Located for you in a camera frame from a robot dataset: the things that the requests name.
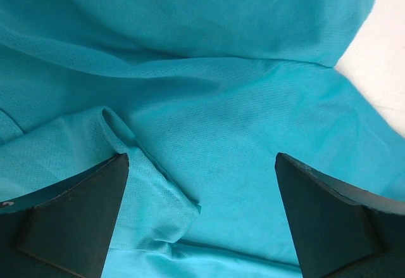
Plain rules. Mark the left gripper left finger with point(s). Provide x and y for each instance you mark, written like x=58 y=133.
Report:
x=65 y=229

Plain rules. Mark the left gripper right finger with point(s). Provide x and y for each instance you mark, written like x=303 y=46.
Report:
x=338 y=229

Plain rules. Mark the teal t-shirt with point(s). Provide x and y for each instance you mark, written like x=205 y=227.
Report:
x=201 y=95

